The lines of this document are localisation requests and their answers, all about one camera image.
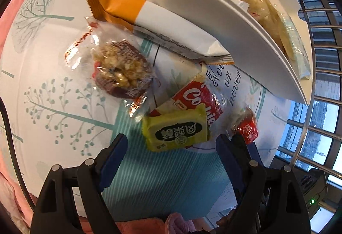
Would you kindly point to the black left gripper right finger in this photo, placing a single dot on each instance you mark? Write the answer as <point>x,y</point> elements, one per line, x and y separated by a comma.
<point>268,200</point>

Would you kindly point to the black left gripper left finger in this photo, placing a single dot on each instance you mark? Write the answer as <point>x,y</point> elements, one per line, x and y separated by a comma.
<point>56,212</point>

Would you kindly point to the red date snack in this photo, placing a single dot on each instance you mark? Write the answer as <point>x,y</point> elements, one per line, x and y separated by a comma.
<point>245,124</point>

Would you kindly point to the Lipo cookies red white packet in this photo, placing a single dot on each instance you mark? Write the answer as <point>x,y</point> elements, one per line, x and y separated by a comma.
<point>200,90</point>

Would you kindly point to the green yellow snack packet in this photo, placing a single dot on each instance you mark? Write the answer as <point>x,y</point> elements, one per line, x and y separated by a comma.
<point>175,130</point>

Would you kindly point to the clear nut date snack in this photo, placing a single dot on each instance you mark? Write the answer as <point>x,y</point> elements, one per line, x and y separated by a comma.
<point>108,55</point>

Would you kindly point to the large white orange snack package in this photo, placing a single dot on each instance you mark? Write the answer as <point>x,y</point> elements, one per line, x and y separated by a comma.
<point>166,28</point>

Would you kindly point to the patterned white teal tablecloth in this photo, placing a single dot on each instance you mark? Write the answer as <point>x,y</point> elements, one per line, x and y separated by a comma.
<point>58,116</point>

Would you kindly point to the pale green white snack package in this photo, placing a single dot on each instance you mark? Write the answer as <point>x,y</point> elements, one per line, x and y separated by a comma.
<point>291,40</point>

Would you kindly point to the clear bag pale snack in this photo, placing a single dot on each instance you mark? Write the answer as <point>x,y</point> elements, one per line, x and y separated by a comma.
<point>265,14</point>

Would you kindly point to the white foam tray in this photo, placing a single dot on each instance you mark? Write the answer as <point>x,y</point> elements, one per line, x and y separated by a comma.
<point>251,47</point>

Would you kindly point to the window railing frame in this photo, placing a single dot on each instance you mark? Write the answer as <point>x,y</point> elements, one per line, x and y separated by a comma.
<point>314,131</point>

